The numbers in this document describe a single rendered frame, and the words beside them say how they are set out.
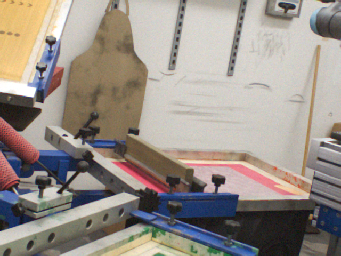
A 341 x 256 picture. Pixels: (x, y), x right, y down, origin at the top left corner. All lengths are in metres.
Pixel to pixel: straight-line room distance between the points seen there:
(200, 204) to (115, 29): 2.41
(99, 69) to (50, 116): 0.42
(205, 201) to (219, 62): 2.81
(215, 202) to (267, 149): 3.18
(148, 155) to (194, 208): 0.34
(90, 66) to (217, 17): 0.99
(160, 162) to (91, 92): 2.09
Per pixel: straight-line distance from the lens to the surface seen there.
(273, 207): 2.22
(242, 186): 2.41
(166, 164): 2.18
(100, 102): 4.33
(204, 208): 2.04
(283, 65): 5.12
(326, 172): 2.09
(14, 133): 1.95
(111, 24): 4.27
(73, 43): 4.23
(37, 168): 2.06
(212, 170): 2.54
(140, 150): 2.33
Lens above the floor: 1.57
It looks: 11 degrees down
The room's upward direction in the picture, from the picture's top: 10 degrees clockwise
